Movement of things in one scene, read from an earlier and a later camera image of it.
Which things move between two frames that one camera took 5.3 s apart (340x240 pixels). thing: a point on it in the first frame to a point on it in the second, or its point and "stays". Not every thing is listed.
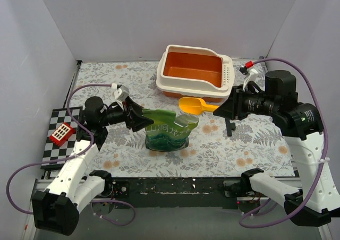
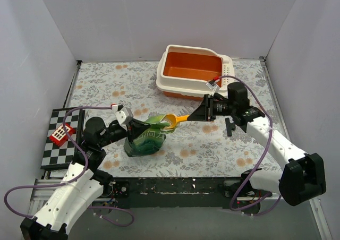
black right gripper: x=236 y=103 to x=208 y=108
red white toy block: x=62 y=134 stays
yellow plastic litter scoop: x=195 y=105 to x=172 y=119
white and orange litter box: x=184 y=71 stays
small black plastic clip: x=229 y=126 stays
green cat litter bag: x=169 y=131 to x=149 y=138
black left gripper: x=129 y=114 to x=132 y=128
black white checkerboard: x=52 y=152 stays
